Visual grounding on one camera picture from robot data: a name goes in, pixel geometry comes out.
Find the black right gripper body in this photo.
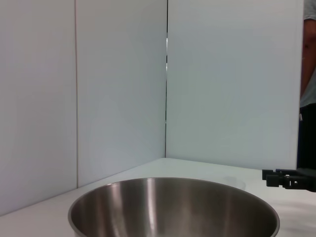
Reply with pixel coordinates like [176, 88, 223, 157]
[297, 167, 316, 193]

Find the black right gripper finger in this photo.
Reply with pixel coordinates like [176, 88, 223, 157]
[266, 174, 299, 190]
[262, 168, 298, 176]

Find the stainless steel bowl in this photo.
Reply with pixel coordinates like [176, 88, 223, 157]
[68, 177, 281, 237]

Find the bare person forearm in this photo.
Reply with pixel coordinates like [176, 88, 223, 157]
[301, 18, 316, 94]

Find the person in grey shirt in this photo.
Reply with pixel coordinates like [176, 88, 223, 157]
[298, 0, 316, 171]

